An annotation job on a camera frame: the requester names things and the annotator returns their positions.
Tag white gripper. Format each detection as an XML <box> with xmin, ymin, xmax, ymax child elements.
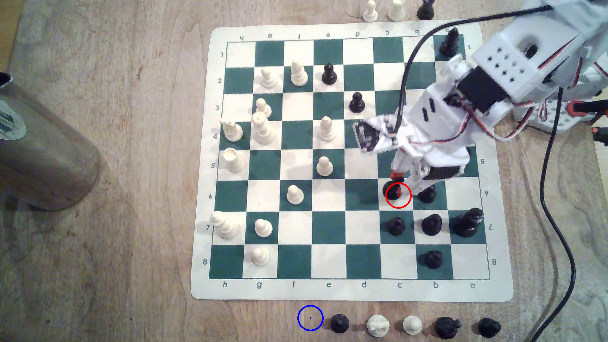
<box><xmin>390</xmin><ymin>83</ymin><xmax>481</xmax><ymax>197</ymax></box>

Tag black knight chess piece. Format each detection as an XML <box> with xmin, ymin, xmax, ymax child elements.
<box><xmin>435</xmin><ymin>317</ymin><xmax>463</xmax><ymax>340</ymax></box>
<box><xmin>382</xmin><ymin>177</ymin><xmax>405</xmax><ymax>200</ymax></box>

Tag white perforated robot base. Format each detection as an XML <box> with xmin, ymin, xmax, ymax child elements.
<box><xmin>513</xmin><ymin>92</ymin><xmax>594</xmax><ymax>135</ymax></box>

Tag black bishop chess piece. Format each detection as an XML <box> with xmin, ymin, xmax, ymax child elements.
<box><xmin>439</xmin><ymin>28</ymin><xmax>460</xmax><ymax>57</ymax></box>
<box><xmin>421</xmin><ymin>214</ymin><xmax>443</xmax><ymax>236</ymax></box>

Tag black king chess piece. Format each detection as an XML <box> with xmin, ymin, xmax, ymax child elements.
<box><xmin>453</xmin><ymin>207</ymin><xmax>485</xmax><ymax>238</ymax></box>

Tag green white chess mat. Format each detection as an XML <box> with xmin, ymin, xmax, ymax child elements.
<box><xmin>191</xmin><ymin>19</ymin><xmax>515</xmax><ymax>302</ymax></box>

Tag white bishop chess piece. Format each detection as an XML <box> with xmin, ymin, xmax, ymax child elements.
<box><xmin>289</xmin><ymin>60</ymin><xmax>309</xmax><ymax>87</ymax></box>

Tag white rook chess piece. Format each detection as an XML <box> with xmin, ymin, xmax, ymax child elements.
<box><xmin>388</xmin><ymin>0</ymin><xmax>407</xmax><ymax>22</ymax></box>
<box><xmin>223</xmin><ymin>148</ymin><xmax>246</xmax><ymax>173</ymax></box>

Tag white knight chess piece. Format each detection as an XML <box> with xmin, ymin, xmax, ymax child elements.
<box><xmin>219</xmin><ymin>118</ymin><xmax>244</xmax><ymax>143</ymax></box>

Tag white pawn e4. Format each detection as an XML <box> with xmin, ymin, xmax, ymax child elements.
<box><xmin>317</xmin><ymin>116</ymin><xmax>337</xmax><ymax>143</ymax></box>

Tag captured white rook bottom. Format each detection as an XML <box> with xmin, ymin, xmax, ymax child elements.
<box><xmin>367</xmin><ymin>315</ymin><xmax>390</xmax><ymax>338</ymax></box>

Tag orange black clamp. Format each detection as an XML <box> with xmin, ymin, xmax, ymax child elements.
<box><xmin>567</xmin><ymin>100</ymin><xmax>608</xmax><ymax>117</ymax></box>

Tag gripper camera circuit board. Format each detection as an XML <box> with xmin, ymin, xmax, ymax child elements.
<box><xmin>353</xmin><ymin>118</ymin><xmax>398</xmax><ymax>155</ymax></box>

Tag red white servo wires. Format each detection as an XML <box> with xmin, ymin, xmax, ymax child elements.
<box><xmin>404</xmin><ymin>40</ymin><xmax>590</xmax><ymax>144</ymax></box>

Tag black camera cable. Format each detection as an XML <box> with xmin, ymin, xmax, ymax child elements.
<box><xmin>396</xmin><ymin>5</ymin><xmax>576</xmax><ymax>342</ymax></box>

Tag wooden cylindrical post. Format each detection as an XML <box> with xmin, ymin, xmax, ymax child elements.
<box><xmin>0</xmin><ymin>71</ymin><xmax>103</xmax><ymax>212</ymax></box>

